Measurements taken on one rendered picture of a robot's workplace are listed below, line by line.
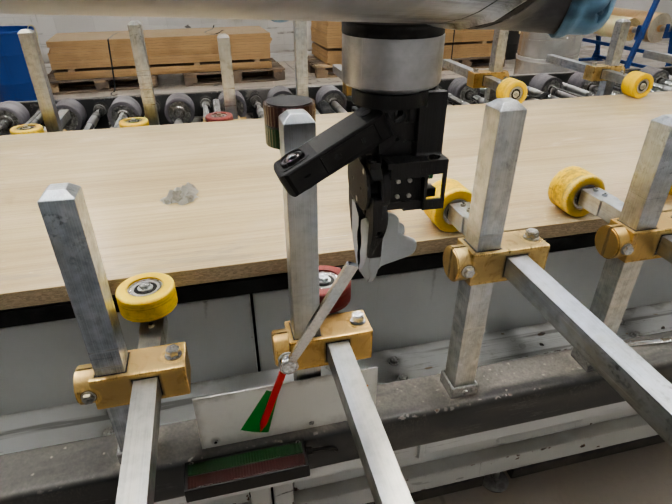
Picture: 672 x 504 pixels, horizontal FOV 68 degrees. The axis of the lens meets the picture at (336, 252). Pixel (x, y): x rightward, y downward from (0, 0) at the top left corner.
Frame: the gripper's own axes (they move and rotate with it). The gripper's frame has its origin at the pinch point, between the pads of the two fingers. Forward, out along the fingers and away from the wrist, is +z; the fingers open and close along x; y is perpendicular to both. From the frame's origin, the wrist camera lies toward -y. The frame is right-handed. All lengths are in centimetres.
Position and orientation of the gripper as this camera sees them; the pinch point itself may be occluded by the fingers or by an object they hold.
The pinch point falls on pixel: (362, 271)
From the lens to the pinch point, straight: 55.9
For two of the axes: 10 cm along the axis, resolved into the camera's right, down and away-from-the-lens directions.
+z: 0.0, 8.6, 5.1
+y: 9.7, -1.2, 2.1
